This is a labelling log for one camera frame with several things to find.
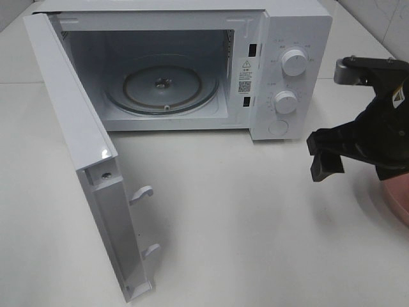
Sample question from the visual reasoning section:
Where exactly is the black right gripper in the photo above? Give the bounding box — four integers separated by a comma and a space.
306, 56, 408, 182

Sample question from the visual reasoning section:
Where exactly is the glass microwave turntable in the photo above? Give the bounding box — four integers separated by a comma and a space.
105, 65, 219, 116

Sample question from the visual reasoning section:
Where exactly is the white microwave door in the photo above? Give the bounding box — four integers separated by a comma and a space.
24, 13, 160, 302

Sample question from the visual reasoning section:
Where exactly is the pink plate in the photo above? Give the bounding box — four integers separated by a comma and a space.
382, 174, 409, 226

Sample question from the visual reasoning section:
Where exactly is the white microwave oven body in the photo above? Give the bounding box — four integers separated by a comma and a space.
31, 1, 332, 141

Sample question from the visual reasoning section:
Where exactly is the lower white microwave knob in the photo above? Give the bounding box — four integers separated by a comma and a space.
273, 91, 298, 114

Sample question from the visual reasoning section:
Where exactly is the white microwave knob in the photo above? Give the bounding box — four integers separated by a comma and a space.
273, 91, 298, 114
281, 48, 307, 77

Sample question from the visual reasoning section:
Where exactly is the round microwave door button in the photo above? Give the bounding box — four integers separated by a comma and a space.
268, 120, 288, 136

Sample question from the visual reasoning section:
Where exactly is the upper white microwave knob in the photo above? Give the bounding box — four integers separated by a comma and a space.
281, 48, 307, 77

